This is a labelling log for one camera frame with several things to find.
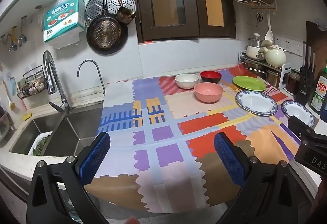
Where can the cream kettle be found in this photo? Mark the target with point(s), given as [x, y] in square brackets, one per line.
[274, 56]

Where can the paper towel pack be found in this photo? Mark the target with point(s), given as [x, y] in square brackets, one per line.
[63, 18]

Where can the scissors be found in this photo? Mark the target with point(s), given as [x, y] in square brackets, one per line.
[259, 18]

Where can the glass jar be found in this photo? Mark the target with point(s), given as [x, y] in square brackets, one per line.
[293, 81]

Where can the yellow sponge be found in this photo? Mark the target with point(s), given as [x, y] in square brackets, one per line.
[26, 116]

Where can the green plate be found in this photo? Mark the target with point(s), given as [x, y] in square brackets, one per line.
[249, 83]

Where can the wall hooks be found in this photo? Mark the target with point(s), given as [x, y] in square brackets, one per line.
[12, 39]

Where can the stainless steel sink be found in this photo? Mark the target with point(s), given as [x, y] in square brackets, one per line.
[74, 127]

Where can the blue-rimmed white plate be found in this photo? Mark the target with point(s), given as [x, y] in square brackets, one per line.
[297, 113]
[256, 102]

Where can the red and black bowl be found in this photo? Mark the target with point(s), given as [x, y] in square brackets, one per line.
[210, 77]

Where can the wall-mounted metal rack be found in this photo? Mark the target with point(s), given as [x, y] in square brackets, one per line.
[263, 2]

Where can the thin gooseneck faucet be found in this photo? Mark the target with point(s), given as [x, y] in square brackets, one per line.
[98, 73]

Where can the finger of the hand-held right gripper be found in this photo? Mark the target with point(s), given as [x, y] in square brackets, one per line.
[299, 124]

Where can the white bowl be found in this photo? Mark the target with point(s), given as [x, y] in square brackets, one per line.
[186, 81]

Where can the stainless steel lidded pot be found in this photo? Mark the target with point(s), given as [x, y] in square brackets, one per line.
[254, 41]

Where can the white wall socket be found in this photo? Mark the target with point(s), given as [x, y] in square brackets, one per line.
[288, 44]

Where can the dark cutting board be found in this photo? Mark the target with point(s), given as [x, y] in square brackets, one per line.
[318, 40]

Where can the black frying pan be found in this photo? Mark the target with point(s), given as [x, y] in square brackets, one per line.
[106, 33]

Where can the black knife block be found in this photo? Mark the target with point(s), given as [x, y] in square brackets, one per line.
[305, 86]

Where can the dish brush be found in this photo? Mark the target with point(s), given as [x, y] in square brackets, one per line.
[10, 105]

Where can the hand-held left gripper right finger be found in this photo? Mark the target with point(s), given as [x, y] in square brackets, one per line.
[228, 155]

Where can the white colander with greens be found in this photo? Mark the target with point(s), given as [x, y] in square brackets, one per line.
[40, 144]

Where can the green dish soap bottle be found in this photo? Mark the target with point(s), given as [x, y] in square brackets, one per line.
[319, 91]

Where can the white pot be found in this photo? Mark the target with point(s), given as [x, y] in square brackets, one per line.
[254, 52]

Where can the round metal steamer plate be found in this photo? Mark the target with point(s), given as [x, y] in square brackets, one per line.
[94, 7]

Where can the small copper pot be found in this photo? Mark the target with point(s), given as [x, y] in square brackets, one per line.
[125, 16]

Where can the pink bowl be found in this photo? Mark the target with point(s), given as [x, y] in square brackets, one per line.
[208, 92]

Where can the colourful patterned mat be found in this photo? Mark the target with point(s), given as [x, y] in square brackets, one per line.
[166, 142]

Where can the chrome kitchen faucet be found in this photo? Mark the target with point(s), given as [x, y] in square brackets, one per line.
[51, 78]

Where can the white ladle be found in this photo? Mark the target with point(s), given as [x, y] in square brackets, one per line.
[268, 33]

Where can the metal countertop rack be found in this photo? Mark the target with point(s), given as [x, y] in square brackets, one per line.
[258, 68]

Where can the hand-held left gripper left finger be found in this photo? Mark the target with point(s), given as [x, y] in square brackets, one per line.
[94, 155]

